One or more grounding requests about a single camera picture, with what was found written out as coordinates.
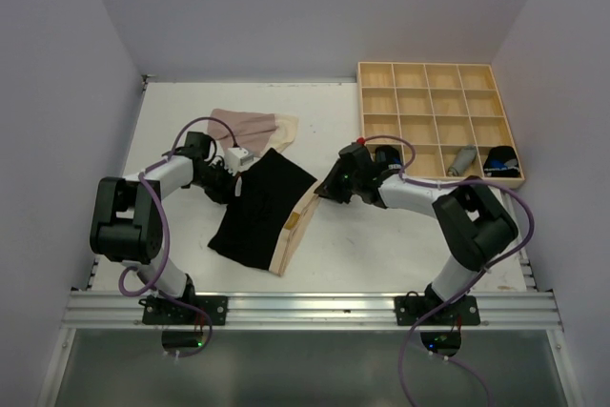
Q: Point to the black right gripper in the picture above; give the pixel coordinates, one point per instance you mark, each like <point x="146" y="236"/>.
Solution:
<point x="329" y="187"/>

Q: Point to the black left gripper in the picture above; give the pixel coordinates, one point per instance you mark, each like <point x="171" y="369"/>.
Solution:
<point x="225" y="193"/>

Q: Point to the black underwear tan waistband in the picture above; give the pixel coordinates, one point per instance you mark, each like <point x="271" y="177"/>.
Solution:
<point x="267" y="215"/>

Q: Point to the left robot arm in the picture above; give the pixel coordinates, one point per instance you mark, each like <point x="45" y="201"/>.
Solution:
<point x="130" y="227"/>

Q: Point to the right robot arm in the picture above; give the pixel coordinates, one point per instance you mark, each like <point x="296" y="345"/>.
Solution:
<point x="475" y="225"/>

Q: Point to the dark rolled underwear in tray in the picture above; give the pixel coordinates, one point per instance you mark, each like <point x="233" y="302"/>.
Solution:
<point x="388" y="159"/>

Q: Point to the pink beige underwear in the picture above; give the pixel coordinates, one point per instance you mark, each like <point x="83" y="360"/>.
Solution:
<point x="258" y="132"/>

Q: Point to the black blue rolled underwear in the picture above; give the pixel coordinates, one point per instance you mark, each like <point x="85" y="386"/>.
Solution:
<point x="502" y="162"/>

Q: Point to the wooden compartment tray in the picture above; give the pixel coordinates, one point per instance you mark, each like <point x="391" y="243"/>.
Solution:
<point x="429" y="111"/>

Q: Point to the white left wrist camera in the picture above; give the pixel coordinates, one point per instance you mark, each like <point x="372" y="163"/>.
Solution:
<point x="237" y="159"/>

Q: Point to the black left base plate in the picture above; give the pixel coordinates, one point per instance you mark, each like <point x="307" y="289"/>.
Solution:
<point x="203" y="309"/>

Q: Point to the aluminium front rail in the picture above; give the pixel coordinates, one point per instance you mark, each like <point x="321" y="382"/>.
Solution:
<point x="529" y="311"/>

